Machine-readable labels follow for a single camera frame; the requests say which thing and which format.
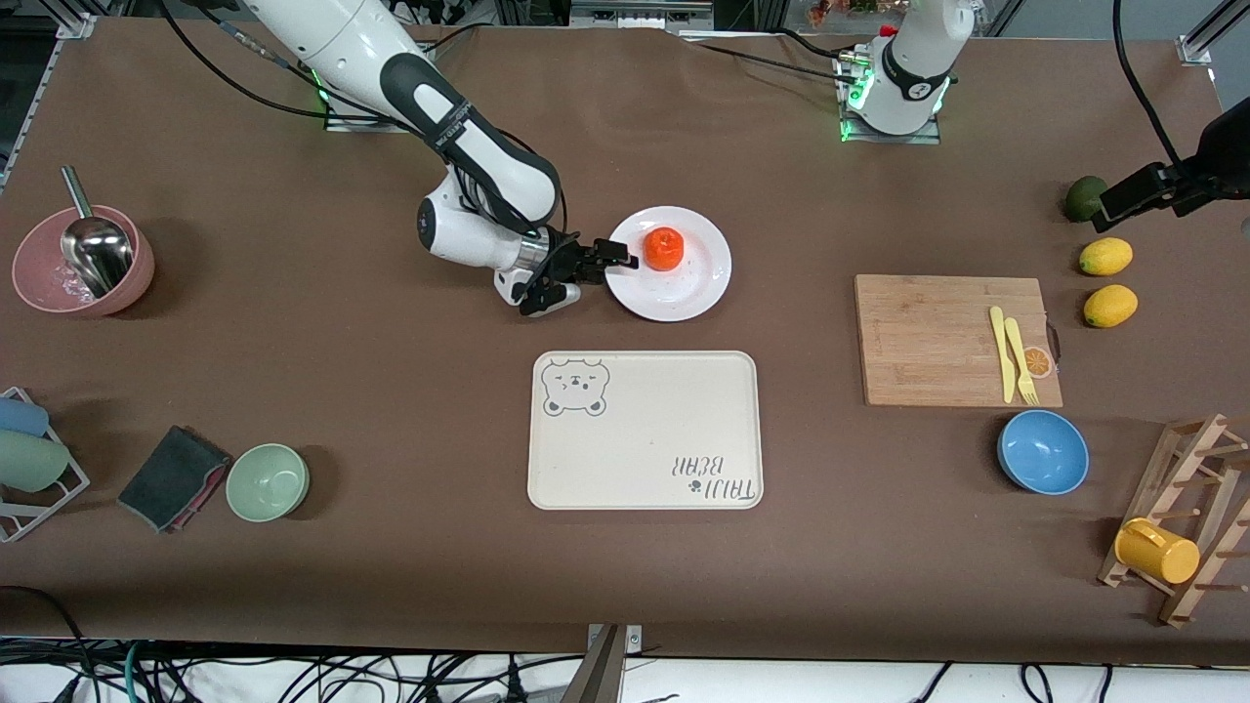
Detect orange fruit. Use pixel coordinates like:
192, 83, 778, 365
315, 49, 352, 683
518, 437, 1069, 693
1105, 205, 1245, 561
643, 227, 686, 272

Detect white round plate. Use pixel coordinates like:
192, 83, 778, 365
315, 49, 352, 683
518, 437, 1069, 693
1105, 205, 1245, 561
603, 205, 732, 323

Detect green avocado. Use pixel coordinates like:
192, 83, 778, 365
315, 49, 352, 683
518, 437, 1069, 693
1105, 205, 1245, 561
1063, 176, 1110, 224

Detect yellow lemon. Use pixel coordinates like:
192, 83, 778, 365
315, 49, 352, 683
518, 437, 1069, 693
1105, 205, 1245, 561
1079, 237, 1135, 277
1083, 284, 1140, 329

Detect beige bear print tray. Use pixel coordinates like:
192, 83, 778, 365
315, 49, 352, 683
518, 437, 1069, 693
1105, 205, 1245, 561
527, 351, 765, 512

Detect yellow plastic fork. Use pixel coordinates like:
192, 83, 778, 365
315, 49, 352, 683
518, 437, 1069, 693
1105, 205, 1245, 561
1004, 317, 1040, 406

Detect yellow plastic knife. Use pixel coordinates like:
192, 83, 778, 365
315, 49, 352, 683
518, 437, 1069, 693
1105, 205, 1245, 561
989, 306, 1018, 404

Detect grey equipment box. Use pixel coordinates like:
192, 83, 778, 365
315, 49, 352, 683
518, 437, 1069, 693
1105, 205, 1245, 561
570, 0, 716, 30

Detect wooden cutting board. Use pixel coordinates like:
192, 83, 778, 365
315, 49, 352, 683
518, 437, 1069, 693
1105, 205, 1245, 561
854, 274, 1063, 408

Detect wooden peg rack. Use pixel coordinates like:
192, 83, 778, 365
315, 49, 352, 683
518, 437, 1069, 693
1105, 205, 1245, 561
1098, 413, 1250, 628

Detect blue bowl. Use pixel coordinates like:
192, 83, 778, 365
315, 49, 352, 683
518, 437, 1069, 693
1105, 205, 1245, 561
997, 409, 1090, 496

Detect yellow mug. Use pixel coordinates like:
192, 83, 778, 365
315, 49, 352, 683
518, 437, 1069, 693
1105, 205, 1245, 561
1114, 517, 1201, 586

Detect light green bowl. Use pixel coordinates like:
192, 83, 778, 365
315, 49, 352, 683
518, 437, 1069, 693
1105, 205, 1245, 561
226, 443, 311, 523

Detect dark grey folded cloth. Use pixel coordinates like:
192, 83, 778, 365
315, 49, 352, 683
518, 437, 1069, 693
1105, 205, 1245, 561
117, 425, 233, 534

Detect metal scoop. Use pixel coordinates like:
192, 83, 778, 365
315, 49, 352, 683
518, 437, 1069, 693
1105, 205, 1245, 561
61, 166, 136, 300

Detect pink bowl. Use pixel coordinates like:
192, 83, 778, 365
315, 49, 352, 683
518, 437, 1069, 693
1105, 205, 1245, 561
12, 205, 155, 318

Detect light blue cup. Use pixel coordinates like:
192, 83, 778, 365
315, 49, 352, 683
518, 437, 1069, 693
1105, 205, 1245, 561
0, 396, 50, 438

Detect pale green cup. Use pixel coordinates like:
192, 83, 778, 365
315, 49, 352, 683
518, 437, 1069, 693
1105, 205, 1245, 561
0, 430, 71, 493

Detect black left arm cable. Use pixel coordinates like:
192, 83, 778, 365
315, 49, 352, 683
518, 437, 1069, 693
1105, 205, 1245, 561
1112, 0, 1188, 169

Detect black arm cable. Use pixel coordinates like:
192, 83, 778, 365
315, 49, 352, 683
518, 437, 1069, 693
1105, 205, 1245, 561
1112, 0, 1188, 169
159, 0, 411, 128

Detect aluminium frame profile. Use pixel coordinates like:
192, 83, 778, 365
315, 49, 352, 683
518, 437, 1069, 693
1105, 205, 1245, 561
1176, 0, 1250, 67

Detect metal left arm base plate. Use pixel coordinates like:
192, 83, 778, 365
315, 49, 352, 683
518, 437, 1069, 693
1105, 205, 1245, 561
840, 49, 942, 146

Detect black table cable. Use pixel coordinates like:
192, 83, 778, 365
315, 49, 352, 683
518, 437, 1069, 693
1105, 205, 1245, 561
420, 24, 481, 55
776, 26, 860, 67
684, 39, 860, 84

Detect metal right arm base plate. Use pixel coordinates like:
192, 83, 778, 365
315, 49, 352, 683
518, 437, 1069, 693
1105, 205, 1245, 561
324, 68, 431, 134

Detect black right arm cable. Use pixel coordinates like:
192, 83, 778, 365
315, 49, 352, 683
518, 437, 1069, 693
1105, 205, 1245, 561
159, 0, 411, 128

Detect metal table edge bracket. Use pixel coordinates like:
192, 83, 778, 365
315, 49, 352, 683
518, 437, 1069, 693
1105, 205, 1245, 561
586, 625, 645, 657

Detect dark camera pole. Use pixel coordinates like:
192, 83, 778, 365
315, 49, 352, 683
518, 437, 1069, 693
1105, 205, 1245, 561
561, 625, 627, 703

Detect white wire cup rack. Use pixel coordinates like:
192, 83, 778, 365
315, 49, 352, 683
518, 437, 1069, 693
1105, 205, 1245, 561
0, 387, 91, 544

